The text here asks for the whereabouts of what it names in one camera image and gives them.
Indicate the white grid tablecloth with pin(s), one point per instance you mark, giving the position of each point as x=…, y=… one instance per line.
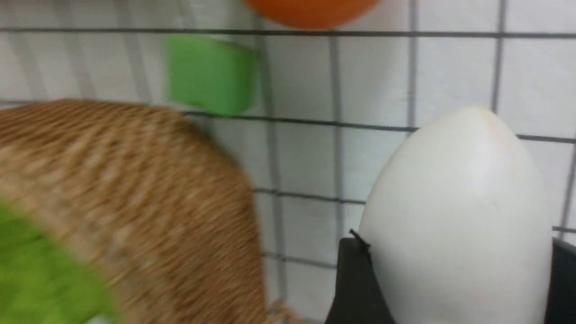
x=330, y=107

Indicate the orange carrot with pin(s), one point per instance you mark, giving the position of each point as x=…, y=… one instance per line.
x=311, y=14

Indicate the green basket lining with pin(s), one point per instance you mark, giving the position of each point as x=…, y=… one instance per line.
x=43, y=283

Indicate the woven rattan basket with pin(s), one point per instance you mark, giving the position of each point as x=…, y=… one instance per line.
x=146, y=199

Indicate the green foam cube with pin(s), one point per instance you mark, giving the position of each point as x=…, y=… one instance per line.
x=213, y=74

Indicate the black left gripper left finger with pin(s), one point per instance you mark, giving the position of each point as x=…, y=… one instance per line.
x=358, y=298

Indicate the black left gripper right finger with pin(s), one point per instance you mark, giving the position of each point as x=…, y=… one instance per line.
x=561, y=307

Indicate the white radish with leaves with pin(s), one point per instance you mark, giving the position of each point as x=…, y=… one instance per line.
x=458, y=226

